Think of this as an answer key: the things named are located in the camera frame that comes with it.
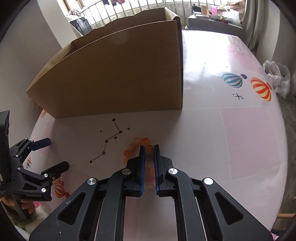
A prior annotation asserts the orange bead bracelet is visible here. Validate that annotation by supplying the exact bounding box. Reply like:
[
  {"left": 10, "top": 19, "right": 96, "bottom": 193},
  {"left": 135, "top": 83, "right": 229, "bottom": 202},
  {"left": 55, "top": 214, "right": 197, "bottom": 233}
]
[{"left": 122, "top": 136, "right": 158, "bottom": 188}]

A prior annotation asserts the pink balloon print tablecloth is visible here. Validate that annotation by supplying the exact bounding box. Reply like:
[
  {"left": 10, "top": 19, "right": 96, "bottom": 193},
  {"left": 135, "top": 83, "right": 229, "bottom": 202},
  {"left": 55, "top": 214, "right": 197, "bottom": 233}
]
[{"left": 23, "top": 30, "right": 287, "bottom": 229}]

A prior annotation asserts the brown cardboard box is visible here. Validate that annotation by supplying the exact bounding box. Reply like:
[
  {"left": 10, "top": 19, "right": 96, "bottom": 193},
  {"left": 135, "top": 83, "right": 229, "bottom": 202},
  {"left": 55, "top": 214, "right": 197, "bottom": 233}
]
[{"left": 26, "top": 8, "right": 183, "bottom": 118}]

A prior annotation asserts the white plastic bag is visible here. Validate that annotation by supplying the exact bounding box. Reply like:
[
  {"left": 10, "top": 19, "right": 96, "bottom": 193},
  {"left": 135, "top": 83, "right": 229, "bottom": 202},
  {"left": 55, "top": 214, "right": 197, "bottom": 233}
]
[{"left": 262, "top": 60, "right": 291, "bottom": 99}]

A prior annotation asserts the grey curtain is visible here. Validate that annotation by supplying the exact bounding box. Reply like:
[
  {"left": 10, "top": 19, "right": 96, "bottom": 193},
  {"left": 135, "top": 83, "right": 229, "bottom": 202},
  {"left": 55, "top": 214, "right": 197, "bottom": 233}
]
[{"left": 240, "top": 0, "right": 282, "bottom": 50}]

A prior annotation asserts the dark cabinet with clutter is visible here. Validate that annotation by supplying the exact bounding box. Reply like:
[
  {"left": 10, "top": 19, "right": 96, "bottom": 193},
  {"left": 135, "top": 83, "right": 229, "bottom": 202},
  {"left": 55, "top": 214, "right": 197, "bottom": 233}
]
[{"left": 188, "top": 4, "right": 243, "bottom": 38}]

